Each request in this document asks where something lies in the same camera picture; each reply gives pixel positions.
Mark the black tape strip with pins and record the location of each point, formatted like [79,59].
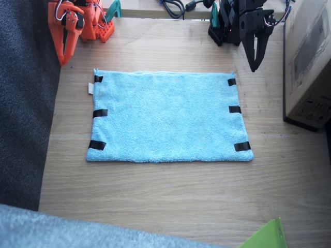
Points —
[234,109]
[98,79]
[97,145]
[242,146]
[231,82]
[100,113]

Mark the light blue towel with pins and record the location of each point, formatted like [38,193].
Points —
[165,116]

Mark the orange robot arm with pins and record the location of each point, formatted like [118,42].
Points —
[89,25]

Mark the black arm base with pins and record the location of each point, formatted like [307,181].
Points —
[216,34]

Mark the orange arm base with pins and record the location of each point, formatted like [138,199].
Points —
[106,32]

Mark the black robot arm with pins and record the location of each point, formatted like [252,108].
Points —
[230,15]

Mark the teal table clamp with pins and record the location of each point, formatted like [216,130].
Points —
[215,16]
[113,10]

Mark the black plug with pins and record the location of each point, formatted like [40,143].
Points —
[208,3]

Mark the cardboard box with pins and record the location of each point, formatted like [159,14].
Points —
[307,64]

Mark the green sheet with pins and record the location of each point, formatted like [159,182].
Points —
[271,236]

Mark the grey fabric cushion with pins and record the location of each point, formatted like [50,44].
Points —
[64,230]

